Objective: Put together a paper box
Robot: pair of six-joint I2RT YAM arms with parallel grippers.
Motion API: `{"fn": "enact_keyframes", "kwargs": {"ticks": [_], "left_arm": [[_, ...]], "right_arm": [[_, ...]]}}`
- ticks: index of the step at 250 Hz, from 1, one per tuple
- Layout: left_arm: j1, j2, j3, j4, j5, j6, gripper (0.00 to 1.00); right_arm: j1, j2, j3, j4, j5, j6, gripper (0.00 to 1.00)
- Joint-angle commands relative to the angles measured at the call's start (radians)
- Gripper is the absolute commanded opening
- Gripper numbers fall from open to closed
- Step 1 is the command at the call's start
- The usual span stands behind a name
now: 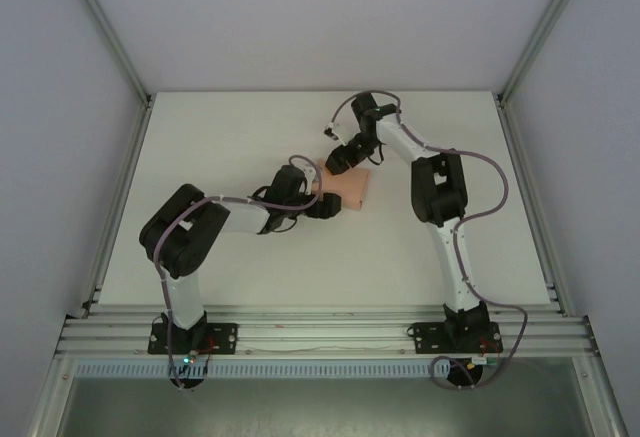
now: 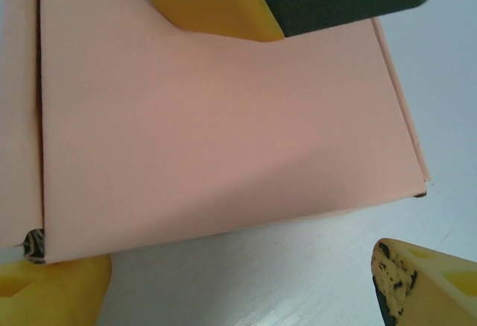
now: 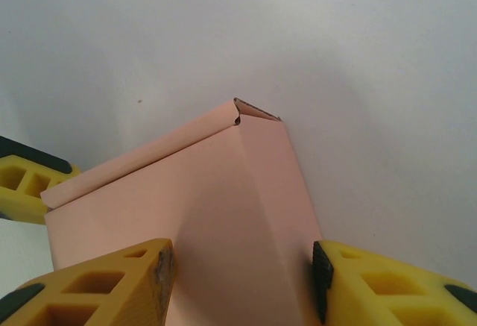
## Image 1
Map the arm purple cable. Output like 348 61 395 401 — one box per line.
154 155 324 393
324 89 529 391

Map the pink cardboard box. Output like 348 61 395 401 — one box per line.
314 156 374 211

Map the slotted grey cable duct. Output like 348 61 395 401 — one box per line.
74 361 454 379

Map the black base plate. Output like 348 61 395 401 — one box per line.
147 322 239 356
407 321 503 356

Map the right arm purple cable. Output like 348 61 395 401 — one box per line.
324 89 529 391

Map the aluminium mounting rail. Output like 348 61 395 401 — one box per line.
53 306 599 358

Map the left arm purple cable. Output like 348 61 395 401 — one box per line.
154 155 324 393

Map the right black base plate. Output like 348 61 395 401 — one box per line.
407 321 503 356

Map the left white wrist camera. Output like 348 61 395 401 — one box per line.
299 159 326 196

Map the aluminium frame post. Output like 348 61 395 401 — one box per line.
62 0 154 108
497 0 596 106

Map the grey metal frame leg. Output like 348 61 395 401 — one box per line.
27 356 76 437
572 356 629 437

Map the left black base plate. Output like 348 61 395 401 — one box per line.
147 322 239 356

